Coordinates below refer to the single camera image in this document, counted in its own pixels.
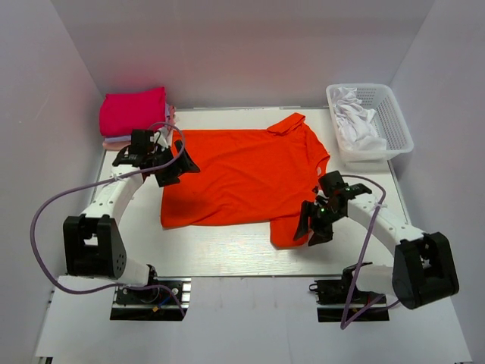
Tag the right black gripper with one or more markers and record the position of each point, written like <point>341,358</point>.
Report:
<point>306,207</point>

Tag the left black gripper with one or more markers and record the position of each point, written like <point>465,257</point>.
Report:
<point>170,177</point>

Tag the orange t-shirt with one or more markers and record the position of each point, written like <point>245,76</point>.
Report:
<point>248,176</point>

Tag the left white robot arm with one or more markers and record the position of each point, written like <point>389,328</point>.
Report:
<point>92,241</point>

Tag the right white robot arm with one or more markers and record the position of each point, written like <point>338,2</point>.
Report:
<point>423,269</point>

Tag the folded pink t-shirt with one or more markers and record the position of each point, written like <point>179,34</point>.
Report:
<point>118,146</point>

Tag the folded magenta t-shirt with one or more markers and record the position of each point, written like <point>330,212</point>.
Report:
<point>120,113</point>

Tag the white plastic basket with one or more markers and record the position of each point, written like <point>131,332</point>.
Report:
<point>388,121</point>

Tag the crumpled white t-shirt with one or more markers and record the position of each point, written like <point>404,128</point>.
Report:
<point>354,122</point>

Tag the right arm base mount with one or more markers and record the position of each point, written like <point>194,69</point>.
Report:
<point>341,303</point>

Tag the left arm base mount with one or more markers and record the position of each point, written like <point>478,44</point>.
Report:
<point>155,305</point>

